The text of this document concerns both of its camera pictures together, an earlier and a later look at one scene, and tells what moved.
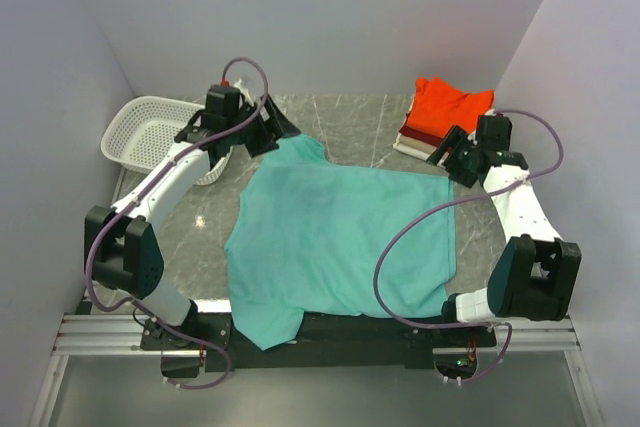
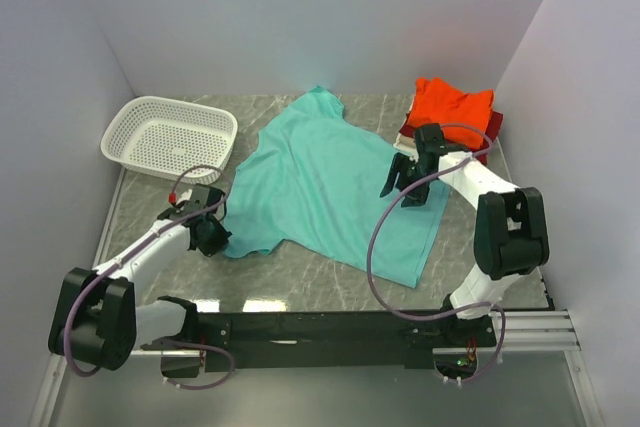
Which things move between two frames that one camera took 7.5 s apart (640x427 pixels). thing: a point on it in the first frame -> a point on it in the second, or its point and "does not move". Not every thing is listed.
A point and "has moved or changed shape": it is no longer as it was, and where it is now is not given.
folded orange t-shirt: x=438 y=107 does not move
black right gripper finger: x=452 y=138 -> x=398 y=161
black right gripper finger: x=449 y=160 -> x=417 y=197
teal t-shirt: x=305 y=232 has moved or changed shape
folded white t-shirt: x=416 y=153 does not move
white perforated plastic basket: x=138 y=132 does not move
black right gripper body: x=460 y=168 -> x=409 y=170
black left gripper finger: x=259 y=143 -> x=207 y=249
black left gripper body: x=256 y=126 -> x=211 y=219
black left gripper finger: x=277 y=124 -> x=220 y=237
